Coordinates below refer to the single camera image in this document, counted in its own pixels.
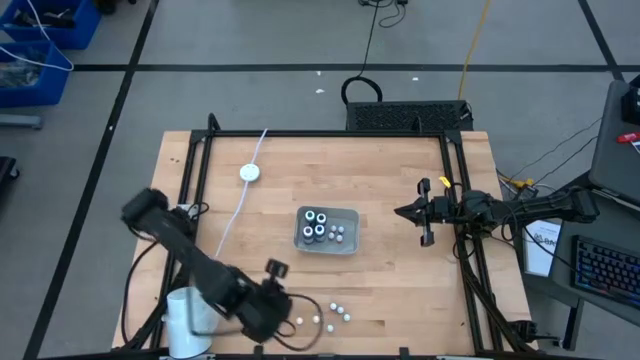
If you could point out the large blue-capped bottle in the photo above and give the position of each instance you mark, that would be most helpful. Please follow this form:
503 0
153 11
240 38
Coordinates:
320 230

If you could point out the black desk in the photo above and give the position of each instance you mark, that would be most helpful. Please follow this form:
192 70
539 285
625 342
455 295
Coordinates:
600 235

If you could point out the large green-capped bottle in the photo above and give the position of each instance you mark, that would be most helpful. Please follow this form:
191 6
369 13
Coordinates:
310 216

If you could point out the grey plastic tray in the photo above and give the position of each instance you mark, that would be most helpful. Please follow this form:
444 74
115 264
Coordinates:
350 245

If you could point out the blue plastic bin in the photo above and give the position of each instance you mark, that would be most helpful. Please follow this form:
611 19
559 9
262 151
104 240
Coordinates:
80 30
30 97

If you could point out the red marker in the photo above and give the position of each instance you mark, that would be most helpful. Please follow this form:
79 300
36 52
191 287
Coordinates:
629 137

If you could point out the black backlit keyboard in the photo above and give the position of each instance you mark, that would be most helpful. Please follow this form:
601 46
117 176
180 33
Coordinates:
605 270

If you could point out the grey metal bar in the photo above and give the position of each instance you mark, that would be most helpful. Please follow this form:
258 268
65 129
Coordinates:
20 122

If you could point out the white cylindrical spot lamp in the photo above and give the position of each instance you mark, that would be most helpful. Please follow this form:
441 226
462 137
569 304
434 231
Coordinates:
180 330

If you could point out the black aluminium table frame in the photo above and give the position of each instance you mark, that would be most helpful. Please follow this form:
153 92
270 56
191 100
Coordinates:
325 133

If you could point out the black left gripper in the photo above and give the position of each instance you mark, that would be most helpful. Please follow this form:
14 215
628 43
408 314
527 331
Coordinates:
265 315

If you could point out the dark grey desk panel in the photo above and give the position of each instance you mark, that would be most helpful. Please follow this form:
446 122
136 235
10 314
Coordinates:
615 165

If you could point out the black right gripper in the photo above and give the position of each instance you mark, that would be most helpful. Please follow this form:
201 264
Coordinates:
437 210

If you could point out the white round switch puck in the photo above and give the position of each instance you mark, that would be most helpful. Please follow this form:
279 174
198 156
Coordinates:
249 173

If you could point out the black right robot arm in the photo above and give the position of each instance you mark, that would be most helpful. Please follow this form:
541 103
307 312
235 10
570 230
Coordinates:
540 207

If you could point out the black box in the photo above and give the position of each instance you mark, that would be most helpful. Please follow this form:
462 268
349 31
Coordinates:
632 100

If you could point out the white paper sheet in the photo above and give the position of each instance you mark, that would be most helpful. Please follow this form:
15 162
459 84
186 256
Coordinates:
542 250

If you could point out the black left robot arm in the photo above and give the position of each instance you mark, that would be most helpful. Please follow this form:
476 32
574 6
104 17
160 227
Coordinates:
190 255

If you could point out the black clamp bracket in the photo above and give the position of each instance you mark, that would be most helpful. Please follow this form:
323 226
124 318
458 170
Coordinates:
404 352
258 351

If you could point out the large purple-capped bottle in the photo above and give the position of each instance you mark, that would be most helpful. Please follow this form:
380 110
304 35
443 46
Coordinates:
308 232

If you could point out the black perforated computer case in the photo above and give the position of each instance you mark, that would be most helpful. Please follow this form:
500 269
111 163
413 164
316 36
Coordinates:
400 116

